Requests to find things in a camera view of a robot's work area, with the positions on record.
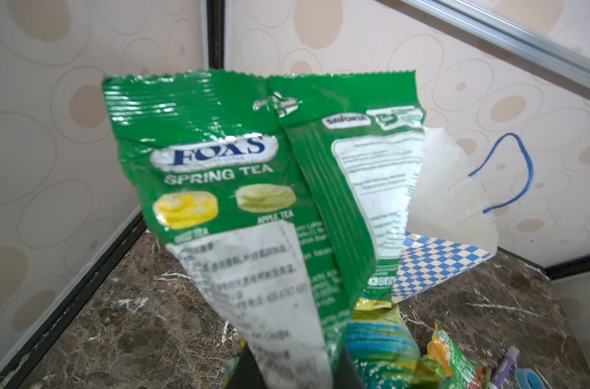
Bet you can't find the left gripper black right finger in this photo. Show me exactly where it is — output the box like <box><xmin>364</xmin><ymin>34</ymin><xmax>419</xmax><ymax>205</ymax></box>
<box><xmin>333</xmin><ymin>347</ymin><xmax>366</xmax><ymax>389</ymax></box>

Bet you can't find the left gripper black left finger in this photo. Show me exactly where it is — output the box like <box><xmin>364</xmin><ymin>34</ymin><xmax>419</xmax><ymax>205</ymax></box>
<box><xmin>223</xmin><ymin>342</ymin><xmax>267</xmax><ymax>389</ymax></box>

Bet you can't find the striped green blue candy bag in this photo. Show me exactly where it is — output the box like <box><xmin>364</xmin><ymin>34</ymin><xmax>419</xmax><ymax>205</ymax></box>
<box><xmin>345</xmin><ymin>298</ymin><xmax>421</xmax><ymax>388</ymax></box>

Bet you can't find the green corn snack bag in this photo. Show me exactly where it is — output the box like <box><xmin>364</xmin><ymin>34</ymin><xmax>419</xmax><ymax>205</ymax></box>
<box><xmin>411</xmin><ymin>320</ymin><xmax>491</xmax><ymax>389</ymax></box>

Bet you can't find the green Fox's spring tea bag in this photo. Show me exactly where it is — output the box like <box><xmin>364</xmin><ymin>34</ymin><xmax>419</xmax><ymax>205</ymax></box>
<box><xmin>102</xmin><ymin>71</ymin><xmax>425</xmax><ymax>388</ymax></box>

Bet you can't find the blue checkered paper bag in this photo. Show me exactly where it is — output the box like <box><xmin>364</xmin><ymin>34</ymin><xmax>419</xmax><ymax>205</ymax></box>
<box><xmin>392</xmin><ymin>128</ymin><xmax>534</xmax><ymax>303</ymax></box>

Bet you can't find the purple marker pen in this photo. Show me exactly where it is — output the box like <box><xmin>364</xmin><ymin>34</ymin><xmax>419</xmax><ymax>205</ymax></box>
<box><xmin>487</xmin><ymin>346</ymin><xmax>520</xmax><ymax>389</ymax></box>

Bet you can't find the blue tape roll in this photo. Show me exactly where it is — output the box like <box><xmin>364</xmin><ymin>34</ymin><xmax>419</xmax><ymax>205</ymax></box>
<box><xmin>515</xmin><ymin>368</ymin><xmax>546</xmax><ymax>389</ymax></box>

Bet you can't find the black corner frame post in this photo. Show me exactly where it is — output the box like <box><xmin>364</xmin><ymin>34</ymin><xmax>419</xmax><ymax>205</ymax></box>
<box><xmin>207</xmin><ymin>0</ymin><xmax>226</xmax><ymax>70</ymax></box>

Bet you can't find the aluminium rail on back wall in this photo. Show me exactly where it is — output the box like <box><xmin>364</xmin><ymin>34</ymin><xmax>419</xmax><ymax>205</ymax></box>
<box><xmin>405</xmin><ymin>1</ymin><xmax>590</xmax><ymax>90</ymax></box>

